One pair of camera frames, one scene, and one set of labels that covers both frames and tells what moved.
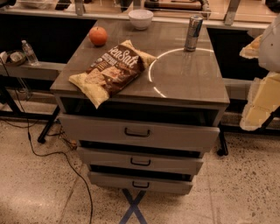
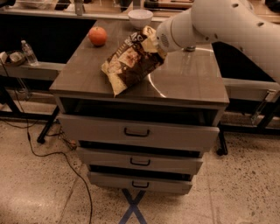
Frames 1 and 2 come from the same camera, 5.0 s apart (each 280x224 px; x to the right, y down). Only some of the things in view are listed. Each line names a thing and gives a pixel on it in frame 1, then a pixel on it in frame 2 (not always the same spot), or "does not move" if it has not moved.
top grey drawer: [139, 134] does not move
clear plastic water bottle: [29, 52] does not move
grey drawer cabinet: [152, 137] does not move
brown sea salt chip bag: [114, 70] → [134, 61]
